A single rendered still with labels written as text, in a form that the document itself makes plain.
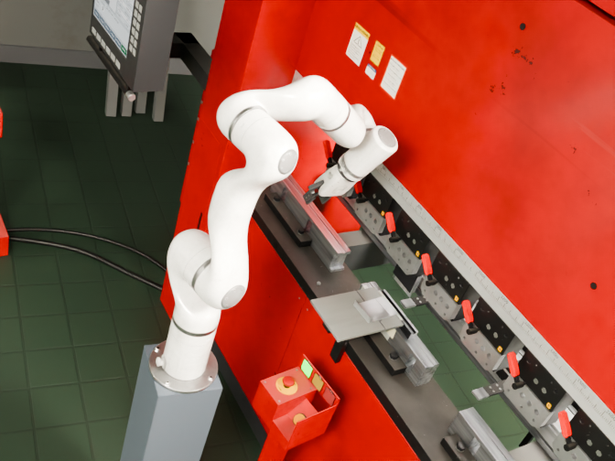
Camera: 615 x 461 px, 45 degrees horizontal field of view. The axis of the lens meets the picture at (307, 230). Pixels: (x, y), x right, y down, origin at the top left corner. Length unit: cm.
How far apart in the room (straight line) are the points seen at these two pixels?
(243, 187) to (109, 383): 184
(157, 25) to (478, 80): 112
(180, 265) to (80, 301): 184
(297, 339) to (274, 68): 100
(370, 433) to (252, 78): 130
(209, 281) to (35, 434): 156
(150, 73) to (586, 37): 149
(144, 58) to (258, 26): 41
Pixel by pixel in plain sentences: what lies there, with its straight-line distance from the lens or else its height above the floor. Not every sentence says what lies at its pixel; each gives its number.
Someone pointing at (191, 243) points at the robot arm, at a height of 142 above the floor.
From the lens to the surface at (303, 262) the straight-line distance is 274.
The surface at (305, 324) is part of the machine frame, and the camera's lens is 272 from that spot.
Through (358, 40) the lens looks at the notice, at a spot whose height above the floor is 167.
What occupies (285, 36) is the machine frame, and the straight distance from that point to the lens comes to 272.
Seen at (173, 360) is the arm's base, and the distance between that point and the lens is 202.
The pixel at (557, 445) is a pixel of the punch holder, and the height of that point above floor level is 120.
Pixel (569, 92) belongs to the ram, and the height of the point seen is 196.
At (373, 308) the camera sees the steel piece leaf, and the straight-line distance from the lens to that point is 247.
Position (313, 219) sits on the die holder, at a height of 97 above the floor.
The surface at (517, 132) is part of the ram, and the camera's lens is 200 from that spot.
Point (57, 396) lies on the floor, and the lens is 327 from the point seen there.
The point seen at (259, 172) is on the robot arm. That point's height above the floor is 172.
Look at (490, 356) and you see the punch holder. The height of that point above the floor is 121.
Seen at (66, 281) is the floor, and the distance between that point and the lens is 373.
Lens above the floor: 259
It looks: 36 degrees down
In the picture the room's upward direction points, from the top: 20 degrees clockwise
